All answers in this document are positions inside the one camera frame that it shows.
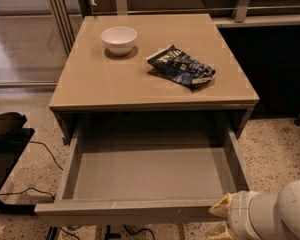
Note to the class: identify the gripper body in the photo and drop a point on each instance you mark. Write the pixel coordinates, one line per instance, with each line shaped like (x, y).
(237, 212)

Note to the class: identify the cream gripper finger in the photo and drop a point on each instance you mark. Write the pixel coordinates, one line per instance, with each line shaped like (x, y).
(220, 208)
(221, 232)

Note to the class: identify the grey top drawer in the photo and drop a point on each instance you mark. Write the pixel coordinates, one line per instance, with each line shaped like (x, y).
(142, 178)

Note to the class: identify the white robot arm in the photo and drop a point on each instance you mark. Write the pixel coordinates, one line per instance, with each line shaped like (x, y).
(250, 215)

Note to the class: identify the beige drawer cabinet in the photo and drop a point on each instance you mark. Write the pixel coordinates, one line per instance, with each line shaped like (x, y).
(95, 80)

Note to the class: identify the blue crumpled snack bag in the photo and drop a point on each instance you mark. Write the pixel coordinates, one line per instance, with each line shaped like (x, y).
(181, 68)

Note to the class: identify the white ceramic bowl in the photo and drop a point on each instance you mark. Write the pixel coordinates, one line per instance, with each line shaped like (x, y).
(119, 40)

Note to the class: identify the black chair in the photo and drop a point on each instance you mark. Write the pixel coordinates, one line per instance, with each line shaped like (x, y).
(13, 140)

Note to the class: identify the metal shelf frame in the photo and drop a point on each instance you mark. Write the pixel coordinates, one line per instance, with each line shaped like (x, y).
(227, 13)

